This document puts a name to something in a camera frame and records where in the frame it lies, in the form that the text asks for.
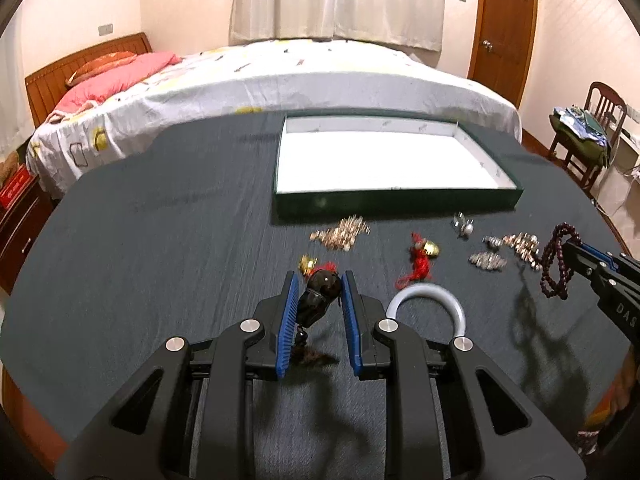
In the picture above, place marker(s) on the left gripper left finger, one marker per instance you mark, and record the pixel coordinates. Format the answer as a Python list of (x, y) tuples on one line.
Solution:
[(277, 316)]

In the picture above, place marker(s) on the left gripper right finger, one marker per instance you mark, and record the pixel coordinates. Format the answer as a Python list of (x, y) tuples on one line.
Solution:
[(367, 356)]

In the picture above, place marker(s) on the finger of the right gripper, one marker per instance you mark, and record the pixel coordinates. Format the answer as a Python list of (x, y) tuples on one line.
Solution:
[(588, 261)]

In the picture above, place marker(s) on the black gourd pendant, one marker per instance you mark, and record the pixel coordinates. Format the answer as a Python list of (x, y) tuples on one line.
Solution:
[(323, 287)]

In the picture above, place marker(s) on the white jade bangle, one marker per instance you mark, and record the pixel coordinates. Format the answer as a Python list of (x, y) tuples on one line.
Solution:
[(431, 295)]

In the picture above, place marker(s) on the dark red bead mala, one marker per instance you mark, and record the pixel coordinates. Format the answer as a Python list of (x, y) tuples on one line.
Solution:
[(555, 273)]

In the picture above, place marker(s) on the small gold red charm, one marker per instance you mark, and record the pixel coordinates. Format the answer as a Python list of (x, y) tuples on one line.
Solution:
[(309, 265)]

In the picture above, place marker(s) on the red knot gold charm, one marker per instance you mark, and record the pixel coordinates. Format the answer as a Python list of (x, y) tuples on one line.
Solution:
[(421, 253)]

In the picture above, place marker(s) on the silver bead earring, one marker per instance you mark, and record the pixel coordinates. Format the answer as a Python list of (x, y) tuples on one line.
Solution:
[(488, 261)]

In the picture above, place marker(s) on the small silver earring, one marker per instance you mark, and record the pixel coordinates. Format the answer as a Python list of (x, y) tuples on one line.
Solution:
[(493, 243)]

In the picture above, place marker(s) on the green jewelry tray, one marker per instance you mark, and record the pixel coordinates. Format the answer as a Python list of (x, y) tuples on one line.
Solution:
[(334, 166)]

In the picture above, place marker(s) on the wooden chair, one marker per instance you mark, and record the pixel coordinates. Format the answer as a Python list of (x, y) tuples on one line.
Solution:
[(610, 110)]

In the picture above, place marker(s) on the dark grey table cloth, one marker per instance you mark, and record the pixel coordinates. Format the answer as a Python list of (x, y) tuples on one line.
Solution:
[(130, 328)]

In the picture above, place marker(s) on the clothes pile on chair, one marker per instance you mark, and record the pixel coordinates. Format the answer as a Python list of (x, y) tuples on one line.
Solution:
[(578, 131)]

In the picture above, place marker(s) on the bed with patterned sheet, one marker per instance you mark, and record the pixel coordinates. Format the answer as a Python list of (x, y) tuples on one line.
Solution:
[(289, 75)]

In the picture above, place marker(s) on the dark wooden nightstand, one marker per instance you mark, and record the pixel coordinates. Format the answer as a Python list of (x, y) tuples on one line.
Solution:
[(20, 226)]

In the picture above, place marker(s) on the brown wooden door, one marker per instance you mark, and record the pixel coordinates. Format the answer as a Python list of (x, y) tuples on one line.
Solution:
[(503, 46)]

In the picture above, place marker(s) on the pink pillow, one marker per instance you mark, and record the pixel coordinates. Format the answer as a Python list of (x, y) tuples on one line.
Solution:
[(100, 88)]

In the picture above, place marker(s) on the red box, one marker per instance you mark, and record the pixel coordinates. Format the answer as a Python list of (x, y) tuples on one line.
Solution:
[(15, 186)]

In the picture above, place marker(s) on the brown plush toy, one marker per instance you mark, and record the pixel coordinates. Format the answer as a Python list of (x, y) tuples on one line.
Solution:
[(9, 167)]

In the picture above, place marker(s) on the orange patterned pillow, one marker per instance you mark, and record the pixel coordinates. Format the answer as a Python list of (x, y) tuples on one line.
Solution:
[(99, 66)]

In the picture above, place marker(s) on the white curtain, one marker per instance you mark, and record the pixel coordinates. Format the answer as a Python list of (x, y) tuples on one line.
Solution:
[(403, 23)]

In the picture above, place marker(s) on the wooden headboard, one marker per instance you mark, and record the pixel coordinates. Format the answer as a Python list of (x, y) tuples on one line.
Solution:
[(47, 86)]

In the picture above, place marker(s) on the wall socket plate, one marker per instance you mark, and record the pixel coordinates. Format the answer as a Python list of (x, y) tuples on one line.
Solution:
[(105, 29)]

